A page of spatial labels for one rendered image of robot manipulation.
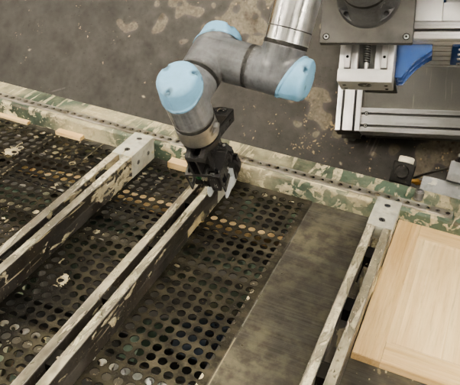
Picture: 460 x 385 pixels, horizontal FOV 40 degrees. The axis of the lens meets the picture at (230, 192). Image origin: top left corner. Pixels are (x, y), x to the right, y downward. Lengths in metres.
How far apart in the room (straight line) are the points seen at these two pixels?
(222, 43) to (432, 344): 0.73
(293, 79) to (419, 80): 1.42
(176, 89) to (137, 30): 1.99
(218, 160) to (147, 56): 1.80
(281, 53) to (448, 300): 0.71
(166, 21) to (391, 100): 1.11
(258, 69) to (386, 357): 0.62
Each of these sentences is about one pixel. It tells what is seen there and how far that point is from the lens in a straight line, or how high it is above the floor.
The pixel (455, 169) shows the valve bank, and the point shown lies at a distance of 1.81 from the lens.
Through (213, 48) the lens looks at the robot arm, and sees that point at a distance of 1.09.
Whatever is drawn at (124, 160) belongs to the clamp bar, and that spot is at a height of 1.04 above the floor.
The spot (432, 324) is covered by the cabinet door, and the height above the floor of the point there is 1.16.
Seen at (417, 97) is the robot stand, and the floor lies 0.21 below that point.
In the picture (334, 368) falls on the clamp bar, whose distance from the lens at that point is 1.20.
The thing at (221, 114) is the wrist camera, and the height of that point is 1.41.
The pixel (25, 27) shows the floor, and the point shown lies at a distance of 3.31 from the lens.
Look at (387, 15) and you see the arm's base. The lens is 1.60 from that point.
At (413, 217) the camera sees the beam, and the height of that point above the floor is 0.90.
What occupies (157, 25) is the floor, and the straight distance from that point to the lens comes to 2.96.
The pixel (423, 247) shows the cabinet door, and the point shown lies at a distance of 1.61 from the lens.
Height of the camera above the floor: 2.56
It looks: 72 degrees down
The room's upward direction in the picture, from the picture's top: 76 degrees counter-clockwise
